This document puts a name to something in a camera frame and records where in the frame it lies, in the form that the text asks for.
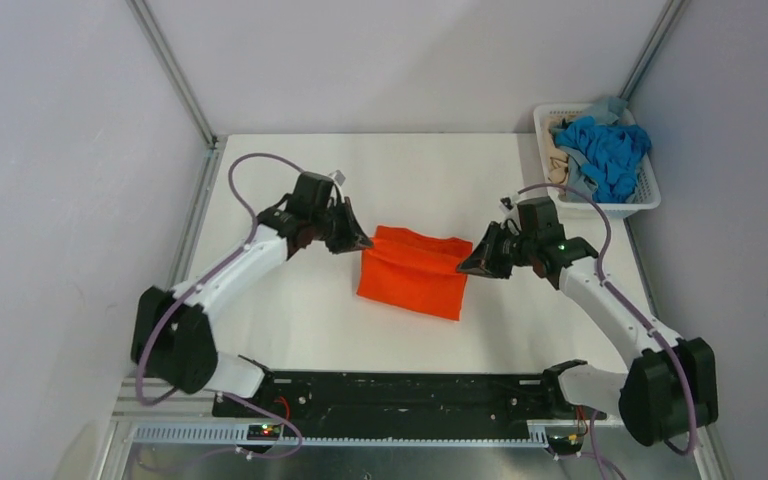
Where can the aluminium base frame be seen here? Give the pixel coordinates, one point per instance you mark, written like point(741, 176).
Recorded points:
point(217, 420)

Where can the aluminium frame post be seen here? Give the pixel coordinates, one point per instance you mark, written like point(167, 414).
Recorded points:
point(666, 22)
point(164, 53)

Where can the left controller board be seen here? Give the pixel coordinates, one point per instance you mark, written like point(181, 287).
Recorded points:
point(263, 432)

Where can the white plastic laundry basket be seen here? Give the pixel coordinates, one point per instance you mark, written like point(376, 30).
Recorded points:
point(646, 194)

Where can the controller board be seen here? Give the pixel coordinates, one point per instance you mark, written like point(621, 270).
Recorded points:
point(263, 432)
point(565, 446)

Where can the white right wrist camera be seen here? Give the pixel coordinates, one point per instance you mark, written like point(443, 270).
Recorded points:
point(507, 205)

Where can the orange t shirt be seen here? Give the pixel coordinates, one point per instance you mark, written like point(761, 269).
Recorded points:
point(415, 272)

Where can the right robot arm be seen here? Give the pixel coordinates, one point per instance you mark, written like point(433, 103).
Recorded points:
point(669, 387)

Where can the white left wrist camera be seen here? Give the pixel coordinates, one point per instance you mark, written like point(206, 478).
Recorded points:
point(338, 177)

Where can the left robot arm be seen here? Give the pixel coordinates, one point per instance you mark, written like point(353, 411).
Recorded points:
point(175, 330)

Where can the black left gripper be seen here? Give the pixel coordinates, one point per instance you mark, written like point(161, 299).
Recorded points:
point(352, 238)

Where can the beige t shirt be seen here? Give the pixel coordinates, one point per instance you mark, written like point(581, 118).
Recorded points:
point(559, 166)

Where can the blue t shirt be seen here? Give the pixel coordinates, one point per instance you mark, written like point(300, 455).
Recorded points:
point(604, 159)

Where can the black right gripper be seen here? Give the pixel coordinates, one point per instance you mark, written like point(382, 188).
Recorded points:
point(485, 259)

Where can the right aluminium frame post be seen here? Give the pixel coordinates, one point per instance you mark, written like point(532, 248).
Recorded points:
point(666, 22)

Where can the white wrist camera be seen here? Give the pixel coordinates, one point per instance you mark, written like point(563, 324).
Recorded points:
point(507, 205)
point(338, 177)

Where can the right controller board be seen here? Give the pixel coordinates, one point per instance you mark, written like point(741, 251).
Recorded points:
point(565, 446)

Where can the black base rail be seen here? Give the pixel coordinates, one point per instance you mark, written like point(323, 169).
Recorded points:
point(413, 406)

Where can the left aluminium frame post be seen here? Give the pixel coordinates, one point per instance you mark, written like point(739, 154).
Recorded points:
point(164, 53)

